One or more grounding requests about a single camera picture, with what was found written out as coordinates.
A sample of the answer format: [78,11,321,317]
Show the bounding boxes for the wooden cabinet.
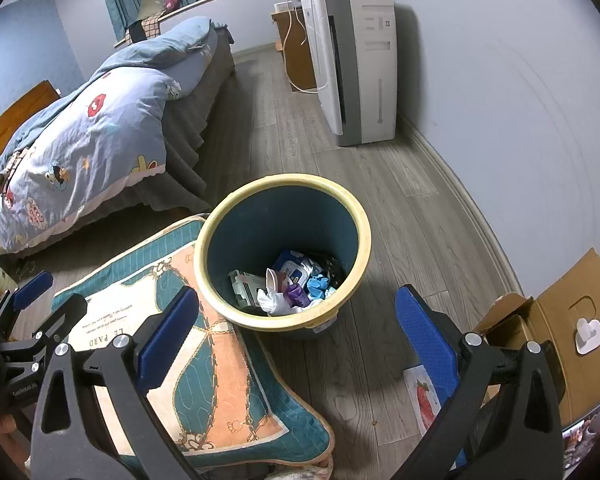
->
[271,2,319,92]

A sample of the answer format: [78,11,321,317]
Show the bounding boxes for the bed with grey skirt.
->
[0,25,239,262]

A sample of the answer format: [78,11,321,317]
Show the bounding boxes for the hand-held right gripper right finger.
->
[395,284,566,480]

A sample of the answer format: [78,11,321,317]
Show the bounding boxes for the plaid bag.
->
[124,11,162,44]

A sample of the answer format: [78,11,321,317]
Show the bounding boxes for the black plastic bag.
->
[310,254,347,287]

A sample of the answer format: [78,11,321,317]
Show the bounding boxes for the bed with cartoon duvet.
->
[0,15,222,257]

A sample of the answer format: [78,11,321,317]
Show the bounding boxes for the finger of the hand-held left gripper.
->
[30,292,89,350]
[0,270,56,335]

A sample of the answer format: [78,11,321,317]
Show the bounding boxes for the strawberry picture sheet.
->
[402,364,444,437]

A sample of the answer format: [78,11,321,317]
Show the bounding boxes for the blue rubber gloves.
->
[305,272,339,302]

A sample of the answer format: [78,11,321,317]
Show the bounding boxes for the cardboard box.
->
[472,247,600,427]

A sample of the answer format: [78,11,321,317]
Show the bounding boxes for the purple plastic bottle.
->
[285,282,312,309]

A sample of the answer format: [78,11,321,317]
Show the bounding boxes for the blue white wet wipes pack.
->
[271,249,314,287]

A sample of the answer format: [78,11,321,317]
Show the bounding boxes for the teal bin with yellow rim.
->
[194,173,372,342]

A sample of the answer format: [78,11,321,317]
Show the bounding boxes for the white wall hook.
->
[573,317,600,357]

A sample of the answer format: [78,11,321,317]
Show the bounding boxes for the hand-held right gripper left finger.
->
[30,285,202,480]

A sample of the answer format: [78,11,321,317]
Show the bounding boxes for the teal orange patterned cushion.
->
[51,215,336,467]

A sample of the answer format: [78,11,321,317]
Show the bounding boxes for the white cable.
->
[275,4,322,94]

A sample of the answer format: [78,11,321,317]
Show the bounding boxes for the white air purifier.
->
[300,0,342,107]

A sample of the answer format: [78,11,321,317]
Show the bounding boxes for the wooden headboard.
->
[0,80,62,187]

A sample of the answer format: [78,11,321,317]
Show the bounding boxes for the person's left hand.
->
[0,411,32,458]

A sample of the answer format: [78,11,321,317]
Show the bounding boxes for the green white carton box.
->
[228,270,267,312]

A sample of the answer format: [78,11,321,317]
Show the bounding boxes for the olive cushion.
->
[136,0,171,22]

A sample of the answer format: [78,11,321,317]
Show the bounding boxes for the grey white floor appliance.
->
[310,0,399,148]

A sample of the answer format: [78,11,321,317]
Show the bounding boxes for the white tissue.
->
[257,290,304,317]

